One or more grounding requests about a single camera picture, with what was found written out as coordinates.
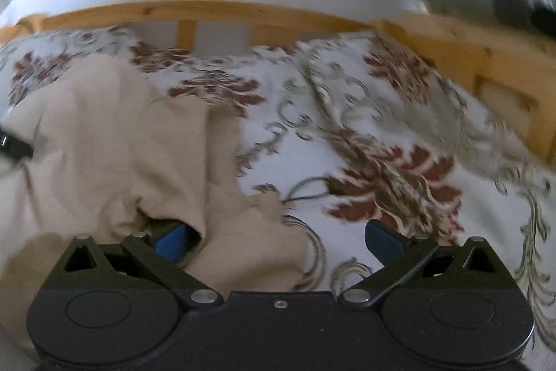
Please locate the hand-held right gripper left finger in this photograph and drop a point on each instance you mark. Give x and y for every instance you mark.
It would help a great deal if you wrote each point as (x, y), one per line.
(171, 245)

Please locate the floral bedsheet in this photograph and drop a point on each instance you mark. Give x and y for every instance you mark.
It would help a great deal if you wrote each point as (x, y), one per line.
(478, 201)

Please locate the beige hooded jacket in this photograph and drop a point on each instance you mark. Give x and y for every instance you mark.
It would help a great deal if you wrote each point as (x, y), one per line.
(108, 136)

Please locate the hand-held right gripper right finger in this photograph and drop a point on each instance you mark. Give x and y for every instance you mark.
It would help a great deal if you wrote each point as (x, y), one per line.
(386, 243)

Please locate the wooden bed frame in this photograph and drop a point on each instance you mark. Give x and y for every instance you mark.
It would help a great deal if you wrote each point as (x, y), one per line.
(173, 12)

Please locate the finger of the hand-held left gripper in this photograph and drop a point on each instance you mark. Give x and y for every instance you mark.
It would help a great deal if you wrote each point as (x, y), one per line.
(15, 145)

